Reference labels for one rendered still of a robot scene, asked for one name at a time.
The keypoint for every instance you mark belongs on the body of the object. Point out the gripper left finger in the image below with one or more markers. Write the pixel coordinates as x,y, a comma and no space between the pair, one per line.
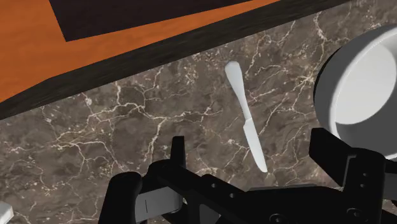
173,186

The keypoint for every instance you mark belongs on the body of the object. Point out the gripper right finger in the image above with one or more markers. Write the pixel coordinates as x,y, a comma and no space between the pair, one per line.
363,173

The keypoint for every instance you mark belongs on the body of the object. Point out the white bowl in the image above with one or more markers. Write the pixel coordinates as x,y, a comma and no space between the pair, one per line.
363,93

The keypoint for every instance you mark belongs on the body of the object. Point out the white table knife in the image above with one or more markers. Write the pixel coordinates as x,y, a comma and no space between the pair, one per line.
249,127

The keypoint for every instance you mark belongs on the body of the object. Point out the white box-shaped object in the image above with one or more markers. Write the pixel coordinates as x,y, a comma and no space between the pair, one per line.
5,214

